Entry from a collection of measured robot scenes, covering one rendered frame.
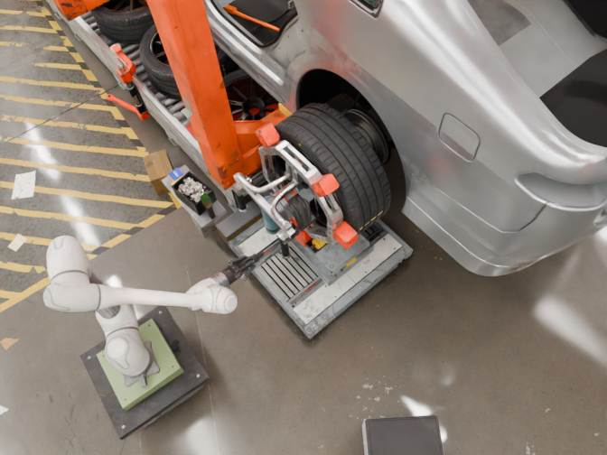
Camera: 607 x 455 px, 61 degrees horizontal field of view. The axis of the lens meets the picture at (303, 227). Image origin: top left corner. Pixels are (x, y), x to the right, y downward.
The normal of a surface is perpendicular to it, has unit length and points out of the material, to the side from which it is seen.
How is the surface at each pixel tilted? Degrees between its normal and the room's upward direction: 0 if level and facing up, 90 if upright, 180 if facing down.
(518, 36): 22
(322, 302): 0
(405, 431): 0
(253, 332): 0
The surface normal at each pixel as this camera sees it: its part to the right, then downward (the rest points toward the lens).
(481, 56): -0.20, -0.13
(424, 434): -0.05, -0.49
